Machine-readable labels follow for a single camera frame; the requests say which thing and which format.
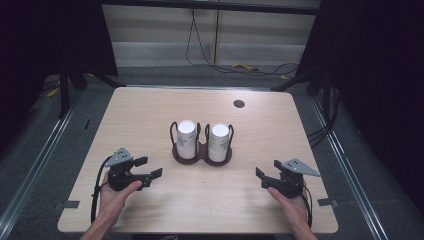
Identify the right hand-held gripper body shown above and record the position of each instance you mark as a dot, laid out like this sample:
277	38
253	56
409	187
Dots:
290	181

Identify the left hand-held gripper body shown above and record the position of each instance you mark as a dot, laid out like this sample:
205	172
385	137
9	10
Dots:
120	176

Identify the dark brown double cup holder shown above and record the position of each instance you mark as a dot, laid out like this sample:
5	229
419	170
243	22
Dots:
202	156

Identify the stack of white paper cups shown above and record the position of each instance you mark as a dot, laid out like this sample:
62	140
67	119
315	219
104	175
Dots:
219	145
186	140

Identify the person's left hand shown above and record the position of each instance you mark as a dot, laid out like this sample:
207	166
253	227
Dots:
113	200

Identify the person's right hand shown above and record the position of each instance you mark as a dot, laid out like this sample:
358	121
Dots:
290	206

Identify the grey tape piece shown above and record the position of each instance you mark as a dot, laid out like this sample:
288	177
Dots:
326	202
70	204

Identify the dark round table grommet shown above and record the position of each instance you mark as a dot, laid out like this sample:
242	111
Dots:
239	103

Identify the black metal stand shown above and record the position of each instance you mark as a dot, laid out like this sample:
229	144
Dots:
320	83
65	90

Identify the yellow strip on floor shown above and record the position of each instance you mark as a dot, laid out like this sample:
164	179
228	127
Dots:
246	67
52	92

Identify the dark curtain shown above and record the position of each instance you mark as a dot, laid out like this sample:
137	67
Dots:
376	66
50	33

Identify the black overhead bar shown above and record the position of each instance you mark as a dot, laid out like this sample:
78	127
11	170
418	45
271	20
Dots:
213	6

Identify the silver floor rail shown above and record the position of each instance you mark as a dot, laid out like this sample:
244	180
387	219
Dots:
40	156
346	166

